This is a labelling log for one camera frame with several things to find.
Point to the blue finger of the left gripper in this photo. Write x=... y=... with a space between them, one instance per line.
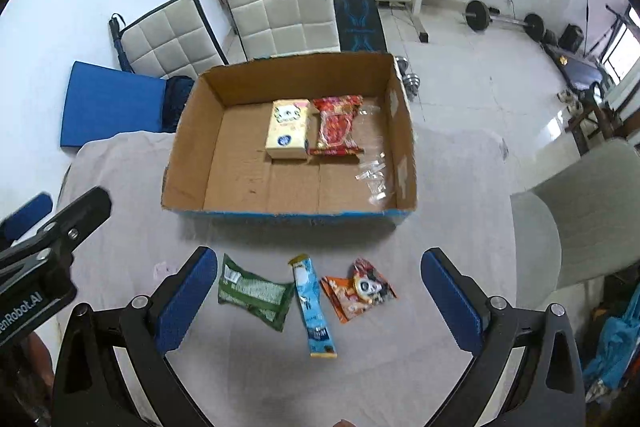
x=24 y=218

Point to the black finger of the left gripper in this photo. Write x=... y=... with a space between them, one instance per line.
x=76 y=222

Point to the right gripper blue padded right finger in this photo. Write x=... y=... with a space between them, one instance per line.
x=547 y=390

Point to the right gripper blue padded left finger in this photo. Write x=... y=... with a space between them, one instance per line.
x=89 y=389

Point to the green snack packet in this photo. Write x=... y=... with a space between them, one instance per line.
x=269 y=301

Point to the orange panda snack packet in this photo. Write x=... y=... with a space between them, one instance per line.
x=364 y=289

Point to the blue stick packet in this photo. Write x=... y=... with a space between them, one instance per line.
x=308 y=291

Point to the blue plastic bag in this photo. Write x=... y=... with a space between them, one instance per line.
x=617 y=343

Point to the blue foam mat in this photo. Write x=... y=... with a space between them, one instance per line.
x=102 y=102

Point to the grey plastic chair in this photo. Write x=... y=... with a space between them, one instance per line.
x=580 y=224

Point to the white quilted chair left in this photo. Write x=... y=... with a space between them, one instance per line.
x=174 y=39

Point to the white quilted chair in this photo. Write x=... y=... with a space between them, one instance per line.
x=271 y=28
x=174 y=39

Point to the cream tissue pack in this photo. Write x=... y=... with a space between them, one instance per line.
x=287 y=136

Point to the brown cardboard box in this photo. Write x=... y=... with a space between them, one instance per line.
x=218 y=165

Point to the clear plastic wrapper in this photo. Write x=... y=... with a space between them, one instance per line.
x=373 y=173

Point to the red snack packet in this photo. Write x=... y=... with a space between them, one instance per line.
x=337 y=115

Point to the white quilted chair right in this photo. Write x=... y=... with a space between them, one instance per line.
x=271 y=28

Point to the black treadmill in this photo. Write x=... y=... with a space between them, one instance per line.
x=579 y=74

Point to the small chrome dumbbell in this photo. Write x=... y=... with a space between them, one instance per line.
x=410 y=80

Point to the black blue weight bench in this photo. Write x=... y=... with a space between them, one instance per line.
x=359 y=26

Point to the floor barbell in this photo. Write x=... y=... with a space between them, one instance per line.
x=479 y=17

